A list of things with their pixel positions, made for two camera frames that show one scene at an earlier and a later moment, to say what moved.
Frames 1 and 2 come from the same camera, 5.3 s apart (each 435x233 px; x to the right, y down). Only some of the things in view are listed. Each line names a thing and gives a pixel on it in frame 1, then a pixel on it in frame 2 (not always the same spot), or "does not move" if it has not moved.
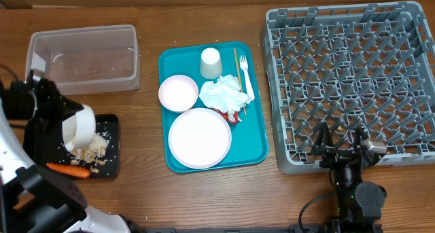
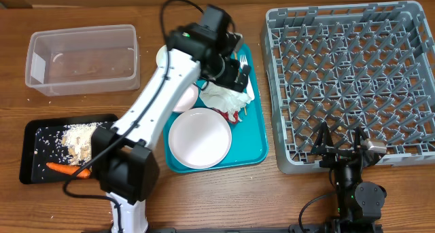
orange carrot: x=71 y=170 does not move
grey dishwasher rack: x=369 y=66 does not move
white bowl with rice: x=78 y=131 to x=162 y=57
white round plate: x=200 y=138 does not move
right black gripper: x=323 y=142 does not move
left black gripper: x=56 y=109 to x=227 y=79
